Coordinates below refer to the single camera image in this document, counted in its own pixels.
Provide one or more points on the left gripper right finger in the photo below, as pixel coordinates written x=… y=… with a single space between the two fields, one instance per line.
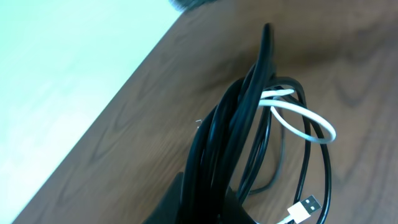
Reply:
x=233 y=212

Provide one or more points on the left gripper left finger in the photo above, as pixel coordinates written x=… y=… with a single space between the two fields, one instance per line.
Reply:
x=166 y=212

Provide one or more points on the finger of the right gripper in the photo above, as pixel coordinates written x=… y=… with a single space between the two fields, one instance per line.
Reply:
x=188 y=5

